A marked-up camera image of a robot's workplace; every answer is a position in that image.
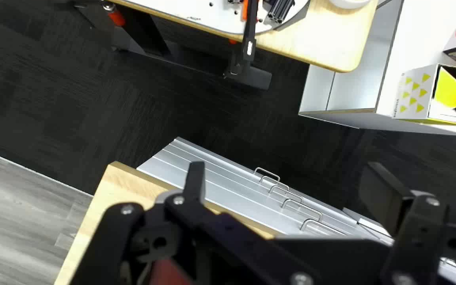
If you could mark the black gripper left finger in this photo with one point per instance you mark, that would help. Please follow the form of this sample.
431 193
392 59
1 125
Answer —
134 238

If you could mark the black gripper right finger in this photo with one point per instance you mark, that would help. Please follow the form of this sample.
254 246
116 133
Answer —
419 227

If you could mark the white box yellow triangles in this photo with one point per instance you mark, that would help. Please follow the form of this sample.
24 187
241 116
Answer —
412 95

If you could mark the white shelf unit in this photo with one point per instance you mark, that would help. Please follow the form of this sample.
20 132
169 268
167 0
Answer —
344 89

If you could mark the black stand with orange clamps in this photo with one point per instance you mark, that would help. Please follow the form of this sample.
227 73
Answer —
246 71

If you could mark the light wooden side table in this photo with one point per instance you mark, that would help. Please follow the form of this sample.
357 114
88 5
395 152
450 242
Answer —
333 37

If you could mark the white round board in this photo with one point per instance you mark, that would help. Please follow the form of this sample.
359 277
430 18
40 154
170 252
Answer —
197 13

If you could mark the white round object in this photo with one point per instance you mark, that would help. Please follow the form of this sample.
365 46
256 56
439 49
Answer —
349 3

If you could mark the black ribbed part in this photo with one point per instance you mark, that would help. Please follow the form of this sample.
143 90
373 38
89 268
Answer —
278 10

